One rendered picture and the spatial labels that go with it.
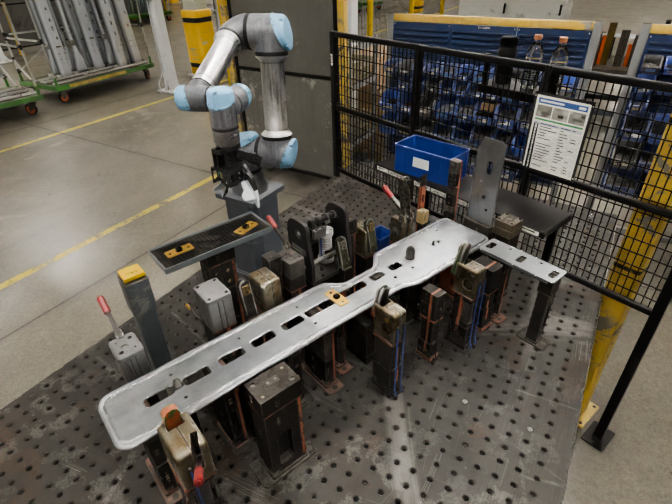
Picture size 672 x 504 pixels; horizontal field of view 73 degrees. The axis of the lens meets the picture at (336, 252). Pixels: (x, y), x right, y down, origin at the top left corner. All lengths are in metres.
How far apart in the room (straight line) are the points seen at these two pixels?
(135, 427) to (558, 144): 1.69
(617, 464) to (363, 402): 1.35
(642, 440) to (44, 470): 2.40
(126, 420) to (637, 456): 2.14
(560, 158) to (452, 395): 1.00
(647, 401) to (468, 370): 1.35
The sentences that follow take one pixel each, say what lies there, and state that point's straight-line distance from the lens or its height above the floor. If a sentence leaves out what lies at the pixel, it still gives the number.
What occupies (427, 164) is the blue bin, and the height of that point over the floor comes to 1.11.
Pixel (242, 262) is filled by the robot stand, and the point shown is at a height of 0.77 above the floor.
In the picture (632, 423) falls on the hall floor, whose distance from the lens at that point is 2.72.
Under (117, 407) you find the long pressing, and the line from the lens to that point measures 1.29.
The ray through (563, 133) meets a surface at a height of 1.32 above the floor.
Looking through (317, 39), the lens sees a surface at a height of 1.33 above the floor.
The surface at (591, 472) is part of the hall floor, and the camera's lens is 2.46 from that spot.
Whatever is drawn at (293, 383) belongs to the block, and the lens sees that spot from 1.17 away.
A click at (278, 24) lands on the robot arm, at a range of 1.70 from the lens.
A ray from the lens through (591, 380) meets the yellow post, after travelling 2.43.
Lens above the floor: 1.92
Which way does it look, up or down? 34 degrees down
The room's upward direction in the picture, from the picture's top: 2 degrees counter-clockwise
